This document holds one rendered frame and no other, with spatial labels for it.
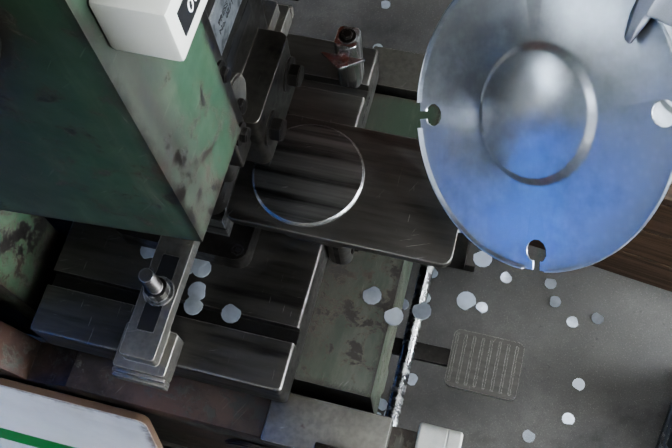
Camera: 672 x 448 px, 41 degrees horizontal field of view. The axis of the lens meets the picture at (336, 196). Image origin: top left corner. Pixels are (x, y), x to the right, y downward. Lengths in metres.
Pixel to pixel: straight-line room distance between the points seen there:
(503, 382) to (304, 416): 0.57
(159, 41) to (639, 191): 0.47
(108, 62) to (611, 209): 0.48
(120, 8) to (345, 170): 0.58
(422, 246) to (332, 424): 0.23
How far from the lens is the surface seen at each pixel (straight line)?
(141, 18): 0.43
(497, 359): 1.56
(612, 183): 0.80
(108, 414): 1.16
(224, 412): 1.08
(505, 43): 0.86
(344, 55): 1.05
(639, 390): 1.75
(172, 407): 1.10
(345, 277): 1.08
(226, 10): 0.76
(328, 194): 0.97
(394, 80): 1.20
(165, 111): 0.55
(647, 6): 0.75
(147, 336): 0.98
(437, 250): 0.95
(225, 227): 1.00
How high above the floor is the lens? 1.66
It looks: 65 degrees down
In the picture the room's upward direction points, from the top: 10 degrees counter-clockwise
